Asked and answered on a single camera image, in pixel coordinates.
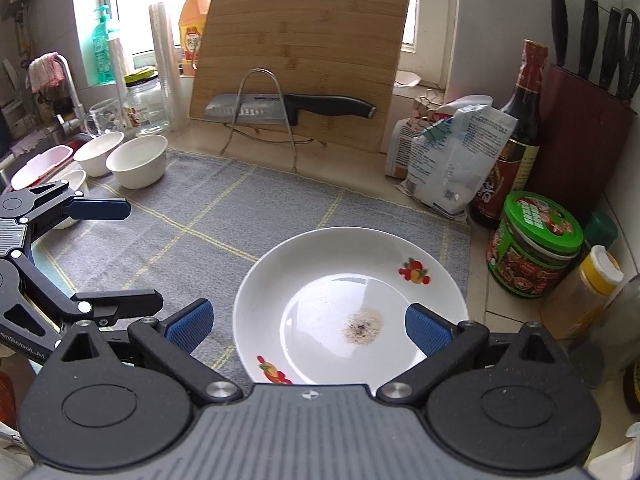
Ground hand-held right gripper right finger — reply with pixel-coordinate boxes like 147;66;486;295
375;304;568;407

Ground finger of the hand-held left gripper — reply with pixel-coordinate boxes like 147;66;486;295
22;180;132;236
7;252;164;333

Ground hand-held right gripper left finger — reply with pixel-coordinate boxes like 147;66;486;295
59;299;245;407

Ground white bowl with pink flowers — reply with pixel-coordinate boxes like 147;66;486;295
50;169;90;231
73;131;125;178
105;134;168;190

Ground stainless steel sink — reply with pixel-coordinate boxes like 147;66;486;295
0;125;96;196

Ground red white basin in sink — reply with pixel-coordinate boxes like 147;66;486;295
11;145;74;191

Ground grey and teal checked towel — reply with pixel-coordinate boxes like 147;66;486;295
30;147;473;376

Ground clear glass mug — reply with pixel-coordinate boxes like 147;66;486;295
85;98;126;137

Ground glass jar with green lid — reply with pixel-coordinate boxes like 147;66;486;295
122;66;168;136

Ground metal faucet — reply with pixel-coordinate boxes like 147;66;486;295
52;55;93;136

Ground sauce jar with green lid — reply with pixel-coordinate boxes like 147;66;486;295
486;191;585;299

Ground pink cloth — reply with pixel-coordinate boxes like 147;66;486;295
29;52;67;93

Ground green dish soap bottle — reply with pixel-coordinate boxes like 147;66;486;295
91;5;117;86

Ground tall stack of plastic cups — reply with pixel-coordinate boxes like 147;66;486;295
148;2;187;132

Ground spice jar with yellow lid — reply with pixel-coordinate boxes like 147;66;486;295
540;245;625;341

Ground white bag with blue print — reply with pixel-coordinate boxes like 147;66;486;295
397;95;518;221

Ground dark soy sauce bottle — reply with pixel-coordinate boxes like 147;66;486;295
469;39;550;231

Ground white bag with orange print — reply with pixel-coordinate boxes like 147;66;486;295
385;117;431;180

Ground orange cooking wine jug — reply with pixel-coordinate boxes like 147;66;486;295
178;0;213;77

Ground bottle with green cap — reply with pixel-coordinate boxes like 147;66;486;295
582;211;619;251

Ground metal binder clip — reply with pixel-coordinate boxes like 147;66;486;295
412;91;446;120

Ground dark red knife block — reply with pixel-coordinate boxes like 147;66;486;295
525;62;637;226

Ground bamboo cutting board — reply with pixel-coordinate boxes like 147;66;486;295
188;0;412;155

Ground black kitchen scissors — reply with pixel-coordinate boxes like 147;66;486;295
616;7;640;106

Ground metal wire rack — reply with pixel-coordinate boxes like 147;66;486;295
219;68;328;173

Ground black-handled kitchen knife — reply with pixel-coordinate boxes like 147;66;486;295
202;92;377;127

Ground black-handled knife in block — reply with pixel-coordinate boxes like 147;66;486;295
578;0;600;81
549;0;569;68
599;6;623;90

